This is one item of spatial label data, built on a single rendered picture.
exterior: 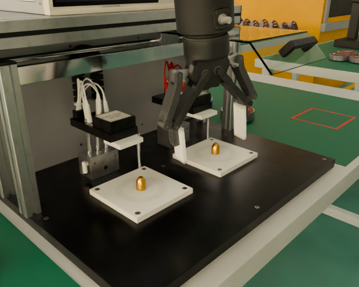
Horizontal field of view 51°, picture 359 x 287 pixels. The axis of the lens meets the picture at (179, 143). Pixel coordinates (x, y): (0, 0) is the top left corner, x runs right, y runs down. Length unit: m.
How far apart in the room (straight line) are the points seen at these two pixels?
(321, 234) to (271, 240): 1.38
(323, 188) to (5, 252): 0.65
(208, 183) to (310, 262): 1.14
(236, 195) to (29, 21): 0.50
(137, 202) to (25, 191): 0.20
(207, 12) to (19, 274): 0.49
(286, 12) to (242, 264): 3.95
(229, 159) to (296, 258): 1.06
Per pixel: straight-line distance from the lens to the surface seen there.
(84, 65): 0.74
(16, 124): 0.69
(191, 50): 0.60
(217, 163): 0.88
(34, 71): 0.69
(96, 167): 0.84
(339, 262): 1.94
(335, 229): 2.15
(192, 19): 0.58
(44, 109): 0.89
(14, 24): 0.68
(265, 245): 0.69
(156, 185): 0.78
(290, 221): 0.76
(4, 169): 0.82
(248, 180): 0.84
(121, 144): 0.74
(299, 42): 0.82
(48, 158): 0.93
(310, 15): 4.32
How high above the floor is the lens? 1.17
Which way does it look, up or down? 23 degrees down
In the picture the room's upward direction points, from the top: straight up
